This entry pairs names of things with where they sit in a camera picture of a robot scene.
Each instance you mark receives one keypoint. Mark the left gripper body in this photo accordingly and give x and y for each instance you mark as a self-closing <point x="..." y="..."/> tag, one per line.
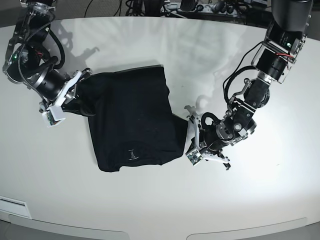
<point x="206" y="143"/>

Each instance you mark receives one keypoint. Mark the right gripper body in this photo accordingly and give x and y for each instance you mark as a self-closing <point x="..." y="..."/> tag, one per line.
<point x="70" y="97"/>

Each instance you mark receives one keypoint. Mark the black T-shirt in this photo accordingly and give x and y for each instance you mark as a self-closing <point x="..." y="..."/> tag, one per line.
<point x="130" y="119"/>

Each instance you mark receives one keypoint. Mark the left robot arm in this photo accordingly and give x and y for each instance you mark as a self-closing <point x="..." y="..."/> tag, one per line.
<point x="248" y="88"/>

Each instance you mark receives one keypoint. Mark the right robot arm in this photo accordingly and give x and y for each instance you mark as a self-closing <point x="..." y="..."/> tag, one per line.
<point x="35" y="55"/>

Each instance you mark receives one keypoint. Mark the white label plate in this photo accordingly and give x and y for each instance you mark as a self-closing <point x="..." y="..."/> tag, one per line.
<point x="14" y="207"/>

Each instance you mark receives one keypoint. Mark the white power strip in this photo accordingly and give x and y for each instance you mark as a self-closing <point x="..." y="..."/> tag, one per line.
<point x="217" y="8"/>

